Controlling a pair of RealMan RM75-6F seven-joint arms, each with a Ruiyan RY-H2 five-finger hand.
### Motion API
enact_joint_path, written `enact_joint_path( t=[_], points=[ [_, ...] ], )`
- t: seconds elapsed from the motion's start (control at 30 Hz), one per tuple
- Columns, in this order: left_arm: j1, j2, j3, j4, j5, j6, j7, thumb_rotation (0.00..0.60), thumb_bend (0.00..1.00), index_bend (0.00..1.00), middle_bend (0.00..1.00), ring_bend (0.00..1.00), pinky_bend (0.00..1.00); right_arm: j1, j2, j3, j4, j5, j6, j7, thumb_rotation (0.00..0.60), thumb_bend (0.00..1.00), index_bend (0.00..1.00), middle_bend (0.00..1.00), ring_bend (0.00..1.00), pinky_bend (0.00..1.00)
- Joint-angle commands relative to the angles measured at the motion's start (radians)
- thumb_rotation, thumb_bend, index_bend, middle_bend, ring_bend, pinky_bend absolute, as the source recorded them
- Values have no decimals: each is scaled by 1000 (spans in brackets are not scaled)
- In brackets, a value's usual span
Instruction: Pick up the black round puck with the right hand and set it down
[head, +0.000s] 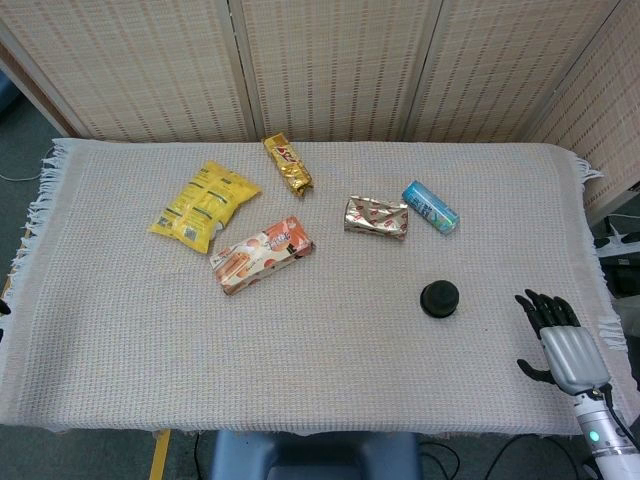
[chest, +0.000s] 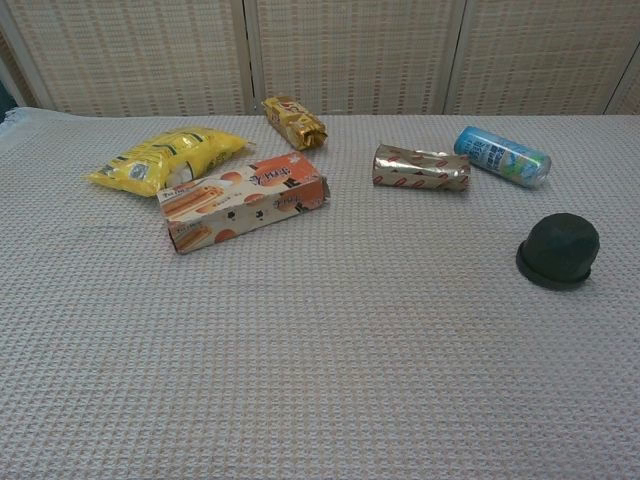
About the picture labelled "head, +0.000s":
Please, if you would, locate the black white equipment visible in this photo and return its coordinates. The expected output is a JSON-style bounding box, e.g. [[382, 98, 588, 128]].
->
[[593, 214, 640, 301]]

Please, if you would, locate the black floor cable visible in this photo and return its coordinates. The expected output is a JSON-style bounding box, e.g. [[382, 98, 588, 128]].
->
[[492, 433, 589, 480], [418, 438, 462, 480]]

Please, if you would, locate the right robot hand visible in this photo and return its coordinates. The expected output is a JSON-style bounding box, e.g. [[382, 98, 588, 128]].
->
[[514, 288, 614, 397]]

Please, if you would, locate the black round cap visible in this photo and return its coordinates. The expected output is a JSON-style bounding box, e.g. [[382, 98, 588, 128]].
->
[[421, 280, 459, 312]]

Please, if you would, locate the woven bamboo screen panel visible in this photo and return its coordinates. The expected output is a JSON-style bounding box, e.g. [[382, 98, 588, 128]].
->
[[519, 0, 640, 214], [404, 0, 621, 144], [0, 0, 261, 144], [234, 0, 444, 144]]

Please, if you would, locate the blue drink can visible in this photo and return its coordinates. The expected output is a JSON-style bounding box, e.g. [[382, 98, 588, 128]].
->
[[401, 179, 461, 236]]

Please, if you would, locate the black bowl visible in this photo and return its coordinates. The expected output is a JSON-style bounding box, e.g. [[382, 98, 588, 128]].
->
[[419, 299, 460, 319]]

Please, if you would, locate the gold foil snack pack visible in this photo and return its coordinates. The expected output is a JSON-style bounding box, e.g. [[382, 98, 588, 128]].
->
[[263, 133, 315, 200]]

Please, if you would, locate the blue chair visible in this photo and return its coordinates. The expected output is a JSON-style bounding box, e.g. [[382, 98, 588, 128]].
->
[[0, 68, 22, 115]]

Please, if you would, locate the silver red-print crumpled wrapper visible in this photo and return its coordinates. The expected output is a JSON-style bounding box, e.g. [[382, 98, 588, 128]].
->
[[342, 194, 410, 242]]

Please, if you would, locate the yellow floor tape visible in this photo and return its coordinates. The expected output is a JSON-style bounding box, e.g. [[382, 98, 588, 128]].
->
[[148, 429, 172, 480]]

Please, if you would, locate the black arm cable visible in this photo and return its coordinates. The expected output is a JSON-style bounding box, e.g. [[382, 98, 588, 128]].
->
[[592, 383, 639, 446]]

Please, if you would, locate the orange biscuit box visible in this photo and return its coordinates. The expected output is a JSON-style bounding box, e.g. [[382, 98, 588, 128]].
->
[[208, 215, 317, 297]]

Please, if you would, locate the blue robot torso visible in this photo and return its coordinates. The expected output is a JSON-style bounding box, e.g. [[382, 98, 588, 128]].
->
[[212, 430, 424, 480]]

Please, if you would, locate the beige waffle-weave tablecloth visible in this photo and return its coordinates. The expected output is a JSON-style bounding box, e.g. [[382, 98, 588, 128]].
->
[[0, 137, 632, 437]]

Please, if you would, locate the yellow snack bag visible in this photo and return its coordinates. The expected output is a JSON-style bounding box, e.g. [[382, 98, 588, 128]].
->
[[146, 159, 263, 255]]

